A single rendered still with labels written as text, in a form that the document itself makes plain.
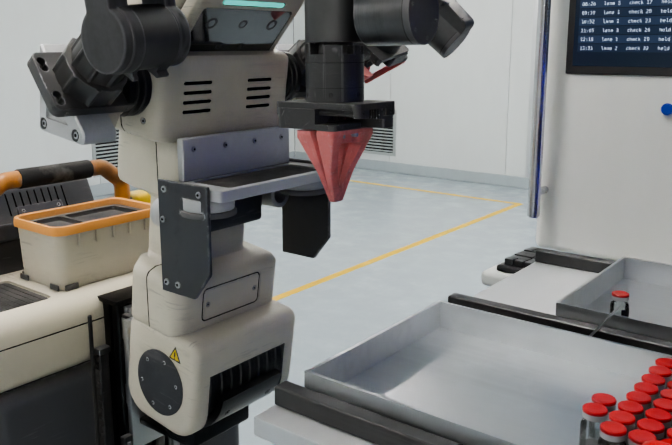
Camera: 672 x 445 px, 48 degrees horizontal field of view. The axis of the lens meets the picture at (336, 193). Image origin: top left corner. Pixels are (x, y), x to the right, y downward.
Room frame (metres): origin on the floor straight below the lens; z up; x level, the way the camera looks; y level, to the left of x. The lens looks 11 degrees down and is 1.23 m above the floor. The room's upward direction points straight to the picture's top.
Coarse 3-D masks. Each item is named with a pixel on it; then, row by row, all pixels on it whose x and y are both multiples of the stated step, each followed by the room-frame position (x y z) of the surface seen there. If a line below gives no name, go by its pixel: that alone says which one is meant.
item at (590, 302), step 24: (624, 264) 1.08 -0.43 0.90; (648, 264) 1.06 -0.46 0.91; (576, 288) 0.93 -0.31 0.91; (600, 288) 1.00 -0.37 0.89; (624, 288) 1.03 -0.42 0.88; (648, 288) 1.03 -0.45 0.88; (576, 312) 0.86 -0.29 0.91; (600, 312) 0.84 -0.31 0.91; (648, 312) 0.93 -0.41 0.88; (648, 336) 0.81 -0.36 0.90
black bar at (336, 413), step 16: (288, 384) 0.68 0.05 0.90; (288, 400) 0.67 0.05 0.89; (304, 400) 0.65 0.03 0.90; (320, 400) 0.65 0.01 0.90; (336, 400) 0.65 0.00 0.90; (320, 416) 0.64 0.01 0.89; (336, 416) 0.63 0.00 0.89; (352, 416) 0.62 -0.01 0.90; (368, 416) 0.62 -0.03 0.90; (384, 416) 0.62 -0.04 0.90; (352, 432) 0.62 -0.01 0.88; (368, 432) 0.61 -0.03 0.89; (384, 432) 0.60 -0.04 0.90; (400, 432) 0.59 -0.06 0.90; (416, 432) 0.59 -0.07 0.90
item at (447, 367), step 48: (384, 336) 0.78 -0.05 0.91; (432, 336) 0.85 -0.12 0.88; (480, 336) 0.85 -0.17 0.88; (528, 336) 0.81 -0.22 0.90; (576, 336) 0.77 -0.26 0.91; (336, 384) 0.66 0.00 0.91; (384, 384) 0.72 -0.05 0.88; (432, 384) 0.72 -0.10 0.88; (480, 384) 0.72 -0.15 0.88; (528, 384) 0.72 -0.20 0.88; (576, 384) 0.72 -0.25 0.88; (624, 384) 0.72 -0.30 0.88; (432, 432) 0.59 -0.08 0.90; (480, 432) 0.56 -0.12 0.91; (528, 432) 0.62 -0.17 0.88; (576, 432) 0.62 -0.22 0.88
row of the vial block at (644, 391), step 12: (660, 360) 0.68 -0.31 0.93; (660, 372) 0.65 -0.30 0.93; (636, 384) 0.62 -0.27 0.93; (648, 384) 0.62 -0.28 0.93; (660, 384) 0.63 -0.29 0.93; (636, 396) 0.60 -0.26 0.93; (648, 396) 0.60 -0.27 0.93; (624, 408) 0.58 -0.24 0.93; (636, 408) 0.58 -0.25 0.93; (648, 408) 0.59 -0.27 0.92; (612, 420) 0.56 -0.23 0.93; (624, 420) 0.56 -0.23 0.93; (636, 420) 0.58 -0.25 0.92; (600, 432) 0.55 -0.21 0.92; (612, 432) 0.54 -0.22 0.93; (624, 432) 0.54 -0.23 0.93; (600, 444) 0.55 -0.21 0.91; (612, 444) 0.54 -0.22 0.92; (624, 444) 0.54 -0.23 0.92
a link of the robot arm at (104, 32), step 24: (96, 0) 0.86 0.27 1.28; (120, 0) 0.86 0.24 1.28; (144, 0) 0.93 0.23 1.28; (168, 0) 0.92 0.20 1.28; (96, 24) 0.86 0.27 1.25; (120, 24) 0.84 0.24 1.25; (96, 48) 0.87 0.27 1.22; (120, 48) 0.84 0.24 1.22; (144, 48) 0.86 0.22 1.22; (120, 72) 0.86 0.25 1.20
